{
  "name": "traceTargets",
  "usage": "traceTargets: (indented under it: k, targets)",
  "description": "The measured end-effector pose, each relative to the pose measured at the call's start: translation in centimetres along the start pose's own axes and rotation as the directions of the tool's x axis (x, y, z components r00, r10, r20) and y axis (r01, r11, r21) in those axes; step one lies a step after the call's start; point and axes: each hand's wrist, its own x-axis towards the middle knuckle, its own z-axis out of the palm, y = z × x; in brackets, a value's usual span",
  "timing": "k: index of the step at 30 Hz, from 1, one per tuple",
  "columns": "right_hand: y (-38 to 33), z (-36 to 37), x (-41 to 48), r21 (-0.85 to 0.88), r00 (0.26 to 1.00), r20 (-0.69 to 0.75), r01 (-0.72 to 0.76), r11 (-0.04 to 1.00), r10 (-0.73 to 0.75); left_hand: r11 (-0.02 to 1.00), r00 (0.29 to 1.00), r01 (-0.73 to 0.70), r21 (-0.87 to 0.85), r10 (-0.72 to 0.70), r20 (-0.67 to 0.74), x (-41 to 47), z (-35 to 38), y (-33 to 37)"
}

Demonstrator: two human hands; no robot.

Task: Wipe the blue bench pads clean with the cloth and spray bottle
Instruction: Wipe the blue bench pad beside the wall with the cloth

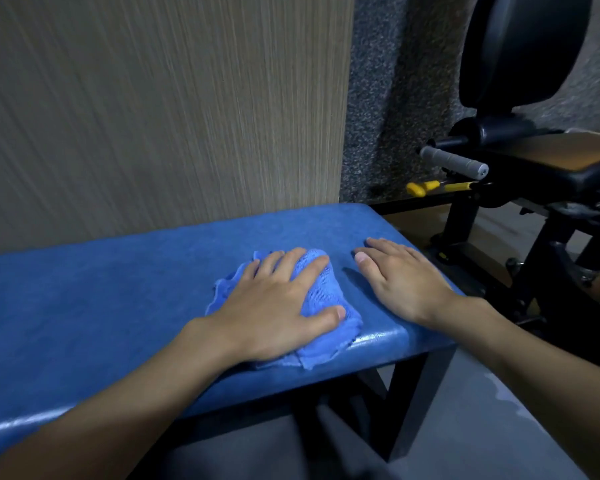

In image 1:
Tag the person's left hand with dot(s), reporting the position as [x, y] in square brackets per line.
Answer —
[270, 319]

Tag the person's right hand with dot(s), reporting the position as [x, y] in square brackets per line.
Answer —
[410, 289]

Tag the blue microfibre cloth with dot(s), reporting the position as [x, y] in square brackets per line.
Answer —
[325, 292]

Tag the blue bench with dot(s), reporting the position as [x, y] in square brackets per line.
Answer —
[105, 294]

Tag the person's left forearm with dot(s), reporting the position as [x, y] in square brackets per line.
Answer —
[105, 419]

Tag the person's right forearm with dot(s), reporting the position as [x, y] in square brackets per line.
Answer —
[545, 374]

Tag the yellow adjustment pin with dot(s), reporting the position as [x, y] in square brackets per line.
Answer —
[416, 189]

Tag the black roller pad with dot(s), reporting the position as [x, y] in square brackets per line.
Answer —
[490, 130]

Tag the black backrest pad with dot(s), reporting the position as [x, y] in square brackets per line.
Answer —
[520, 49]

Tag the black exercise machine frame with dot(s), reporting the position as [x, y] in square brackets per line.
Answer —
[540, 274]

